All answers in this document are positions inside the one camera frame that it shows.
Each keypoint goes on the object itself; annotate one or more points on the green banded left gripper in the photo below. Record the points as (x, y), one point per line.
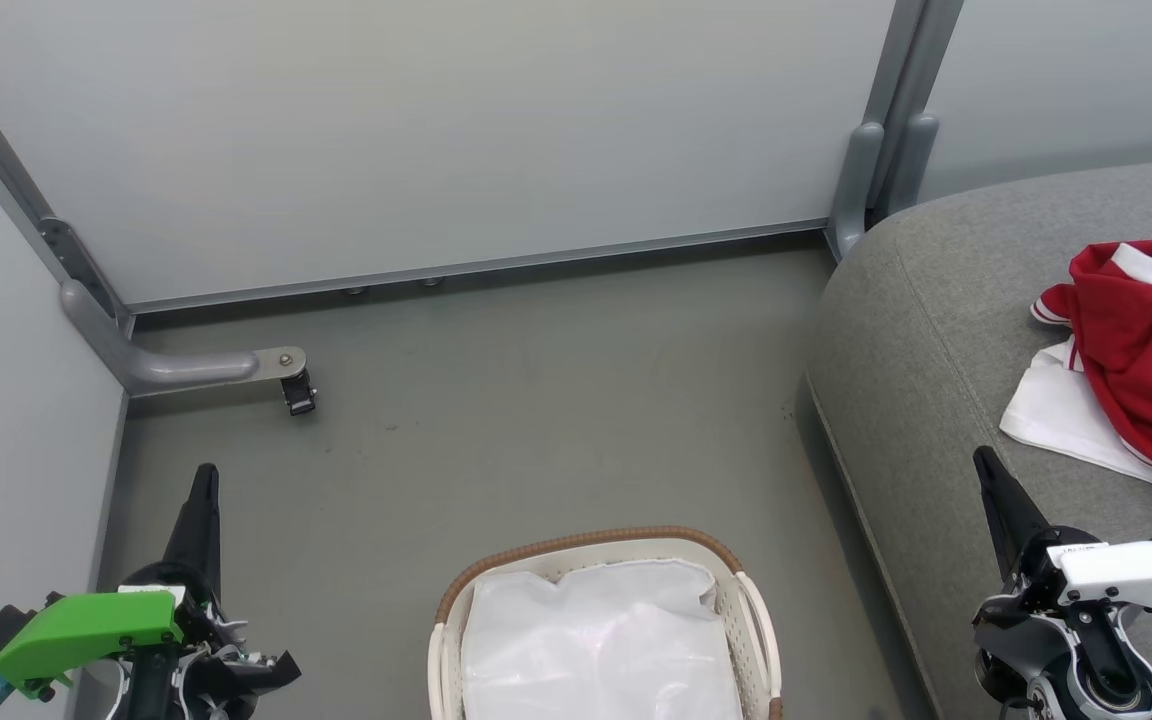
(86, 625)

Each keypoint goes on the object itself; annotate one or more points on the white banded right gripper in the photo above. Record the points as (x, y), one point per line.
(1136, 570)

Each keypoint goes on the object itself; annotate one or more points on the white garment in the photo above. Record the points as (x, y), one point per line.
(1056, 415)

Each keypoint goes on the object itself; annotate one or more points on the red basketball jersey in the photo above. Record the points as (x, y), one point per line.
(1146, 360)

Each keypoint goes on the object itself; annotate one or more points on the cream laundry basket brown rim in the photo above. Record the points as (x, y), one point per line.
(756, 640)

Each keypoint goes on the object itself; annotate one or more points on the white basket liner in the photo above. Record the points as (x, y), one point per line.
(596, 640)

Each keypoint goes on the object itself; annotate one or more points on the black caster wheel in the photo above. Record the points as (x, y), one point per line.
(299, 397)

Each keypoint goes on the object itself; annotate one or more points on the grey fabric sofa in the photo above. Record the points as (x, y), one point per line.
(926, 350)

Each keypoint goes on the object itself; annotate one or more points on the grey partition foot bracket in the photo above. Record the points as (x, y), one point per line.
(176, 367)

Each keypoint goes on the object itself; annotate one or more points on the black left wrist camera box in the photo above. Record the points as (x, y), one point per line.
(1, 625)

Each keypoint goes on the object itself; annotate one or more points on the grey slanted partition post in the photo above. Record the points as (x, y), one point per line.
(26, 200)

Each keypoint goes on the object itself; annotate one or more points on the grey partition bottom rail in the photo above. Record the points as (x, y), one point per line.
(476, 265)

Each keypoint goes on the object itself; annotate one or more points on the grey double partition post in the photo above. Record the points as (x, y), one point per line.
(886, 130)

